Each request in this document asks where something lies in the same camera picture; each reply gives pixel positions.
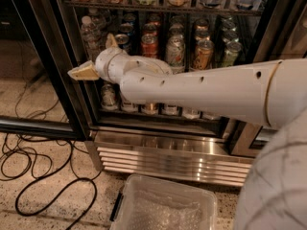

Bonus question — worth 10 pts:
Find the blue Pepsi can front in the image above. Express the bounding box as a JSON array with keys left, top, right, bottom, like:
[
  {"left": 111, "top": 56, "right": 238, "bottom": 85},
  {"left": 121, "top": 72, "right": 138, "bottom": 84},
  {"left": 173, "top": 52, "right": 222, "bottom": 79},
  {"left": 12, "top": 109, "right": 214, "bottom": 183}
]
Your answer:
[{"left": 115, "top": 34, "right": 131, "bottom": 54}]

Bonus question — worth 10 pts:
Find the clear plastic storage bin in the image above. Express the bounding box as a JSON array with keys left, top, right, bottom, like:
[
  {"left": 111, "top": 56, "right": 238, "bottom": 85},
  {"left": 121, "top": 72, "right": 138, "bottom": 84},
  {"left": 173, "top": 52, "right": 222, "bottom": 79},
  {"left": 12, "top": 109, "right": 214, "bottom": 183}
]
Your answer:
[{"left": 109, "top": 174, "right": 217, "bottom": 230}]

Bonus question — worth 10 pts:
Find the red Coca-Cola can front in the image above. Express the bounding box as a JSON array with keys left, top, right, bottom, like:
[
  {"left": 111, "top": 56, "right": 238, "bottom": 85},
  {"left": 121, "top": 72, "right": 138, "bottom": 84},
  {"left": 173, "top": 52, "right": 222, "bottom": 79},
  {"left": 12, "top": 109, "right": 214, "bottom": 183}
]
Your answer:
[{"left": 141, "top": 34, "right": 158, "bottom": 58}]

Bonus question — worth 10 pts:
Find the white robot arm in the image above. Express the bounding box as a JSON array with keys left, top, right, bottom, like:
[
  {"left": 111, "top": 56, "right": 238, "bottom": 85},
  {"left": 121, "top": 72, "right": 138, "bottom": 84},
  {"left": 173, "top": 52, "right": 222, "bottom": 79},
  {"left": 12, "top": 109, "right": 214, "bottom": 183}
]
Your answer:
[{"left": 68, "top": 35, "right": 307, "bottom": 230}]

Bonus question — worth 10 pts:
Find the clear water bottle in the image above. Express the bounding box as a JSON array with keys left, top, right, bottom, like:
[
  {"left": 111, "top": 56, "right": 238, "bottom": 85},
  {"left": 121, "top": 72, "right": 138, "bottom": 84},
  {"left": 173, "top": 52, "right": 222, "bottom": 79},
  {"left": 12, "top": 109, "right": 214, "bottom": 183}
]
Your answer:
[
  {"left": 88, "top": 8, "right": 106, "bottom": 31},
  {"left": 81, "top": 16, "right": 106, "bottom": 61}
]

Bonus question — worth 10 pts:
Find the black floor cable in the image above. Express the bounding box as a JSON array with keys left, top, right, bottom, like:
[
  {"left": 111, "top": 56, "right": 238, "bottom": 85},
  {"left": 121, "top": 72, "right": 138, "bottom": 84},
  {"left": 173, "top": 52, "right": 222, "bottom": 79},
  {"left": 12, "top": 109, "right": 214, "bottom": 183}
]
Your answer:
[{"left": 0, "top": 131, "right": 99, "bottom": 230}]

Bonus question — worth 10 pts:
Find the upper wire shelf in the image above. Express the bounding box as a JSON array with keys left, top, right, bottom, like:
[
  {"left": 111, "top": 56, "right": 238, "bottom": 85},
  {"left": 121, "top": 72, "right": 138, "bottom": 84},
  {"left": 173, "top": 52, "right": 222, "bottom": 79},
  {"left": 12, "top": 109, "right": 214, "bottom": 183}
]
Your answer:
[{"left": 64, "top": 0, "right": 263, "bottom": 16}]

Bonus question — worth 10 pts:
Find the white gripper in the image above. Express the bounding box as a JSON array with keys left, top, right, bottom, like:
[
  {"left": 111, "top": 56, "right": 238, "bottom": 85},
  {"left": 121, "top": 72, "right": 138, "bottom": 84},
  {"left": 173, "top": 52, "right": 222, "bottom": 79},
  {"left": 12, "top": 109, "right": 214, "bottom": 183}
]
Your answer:
[{"left": 68, "top": 34, "right": 134, "bottom": 83}]

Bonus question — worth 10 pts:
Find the green soda can front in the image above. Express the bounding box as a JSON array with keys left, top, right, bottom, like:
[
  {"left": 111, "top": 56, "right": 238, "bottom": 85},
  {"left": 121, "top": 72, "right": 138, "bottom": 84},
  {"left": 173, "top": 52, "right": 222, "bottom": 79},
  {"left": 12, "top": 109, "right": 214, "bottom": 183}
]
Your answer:
[{"left": 220, "top": 41, "right": 242, "bottom": 67}]

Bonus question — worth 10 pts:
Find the open glass fridge door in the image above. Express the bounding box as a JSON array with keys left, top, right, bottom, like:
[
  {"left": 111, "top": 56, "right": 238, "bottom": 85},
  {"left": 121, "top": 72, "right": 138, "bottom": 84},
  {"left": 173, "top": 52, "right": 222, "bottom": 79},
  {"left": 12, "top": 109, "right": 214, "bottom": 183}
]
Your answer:
[{"left": 0, "top": 0, "right": 89, "bottom": 140}]

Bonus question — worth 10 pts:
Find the bottom shelf brown can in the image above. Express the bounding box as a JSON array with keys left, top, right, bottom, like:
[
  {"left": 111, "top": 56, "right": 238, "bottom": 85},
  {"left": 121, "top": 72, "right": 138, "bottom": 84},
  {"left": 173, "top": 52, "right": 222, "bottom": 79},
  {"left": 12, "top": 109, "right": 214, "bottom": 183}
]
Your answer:
[{"left": 141, "top": 103, "right": 158, "bottom": 115}]

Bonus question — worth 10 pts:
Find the gold soda can front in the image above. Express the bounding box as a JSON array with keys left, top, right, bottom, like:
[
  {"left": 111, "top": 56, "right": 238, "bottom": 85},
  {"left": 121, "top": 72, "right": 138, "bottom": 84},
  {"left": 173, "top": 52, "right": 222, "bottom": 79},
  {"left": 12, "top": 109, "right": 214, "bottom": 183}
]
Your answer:
[{"left": 192, "top": 39, "right": 214, "bottom": 70}]

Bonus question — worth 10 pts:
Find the stainless steel fridge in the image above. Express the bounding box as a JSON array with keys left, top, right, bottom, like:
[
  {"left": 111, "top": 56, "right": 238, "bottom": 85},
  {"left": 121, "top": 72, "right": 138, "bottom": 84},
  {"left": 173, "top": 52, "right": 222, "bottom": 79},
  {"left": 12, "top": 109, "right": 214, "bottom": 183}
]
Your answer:
[{"left": 57, "top": 0, "right": 306, "bottom": 187}]

